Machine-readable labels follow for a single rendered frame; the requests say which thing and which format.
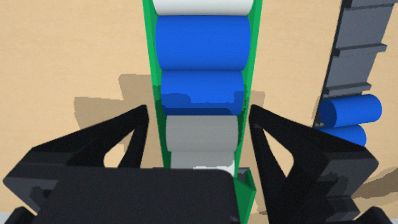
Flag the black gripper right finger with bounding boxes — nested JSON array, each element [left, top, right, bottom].
[[248, 104, 379, 224]]

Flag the grey ribbed rack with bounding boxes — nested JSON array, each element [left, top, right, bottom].
[[312, 0, 395, 129]]

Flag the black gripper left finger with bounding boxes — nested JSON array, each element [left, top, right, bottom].
[[19, 105, 149, 168]]

